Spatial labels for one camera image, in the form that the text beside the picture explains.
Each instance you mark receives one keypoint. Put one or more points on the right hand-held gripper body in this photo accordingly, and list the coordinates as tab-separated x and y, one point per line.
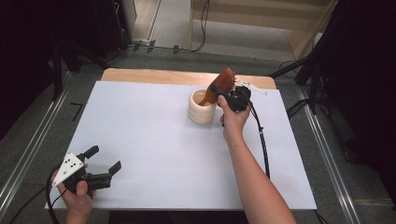
239	98

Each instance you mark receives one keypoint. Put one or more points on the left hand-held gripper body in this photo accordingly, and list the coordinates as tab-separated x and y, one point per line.
69	168

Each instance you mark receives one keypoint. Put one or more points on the brown wooden hairbrush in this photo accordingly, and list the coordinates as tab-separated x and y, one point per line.
224	80

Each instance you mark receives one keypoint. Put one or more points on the cream ribbed cup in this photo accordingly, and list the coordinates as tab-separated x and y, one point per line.
199	113

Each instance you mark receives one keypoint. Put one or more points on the person's right hand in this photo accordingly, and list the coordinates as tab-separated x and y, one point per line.
233	124

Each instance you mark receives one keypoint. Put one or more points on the person's left hand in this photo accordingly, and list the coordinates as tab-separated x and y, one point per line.
77	203

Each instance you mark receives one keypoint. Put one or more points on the white table cover board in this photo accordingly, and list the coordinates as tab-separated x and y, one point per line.
155	161

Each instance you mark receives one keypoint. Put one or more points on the light wooden shelf unit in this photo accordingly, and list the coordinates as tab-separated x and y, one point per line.
243	21

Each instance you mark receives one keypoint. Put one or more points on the black metal stand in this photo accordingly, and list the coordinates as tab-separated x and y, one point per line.
313	77
57	71

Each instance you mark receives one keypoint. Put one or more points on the black cabinet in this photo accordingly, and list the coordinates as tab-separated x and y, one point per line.
109	25

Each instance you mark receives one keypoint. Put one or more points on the aluminium floor rail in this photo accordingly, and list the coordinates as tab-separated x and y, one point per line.
330	161
28	152

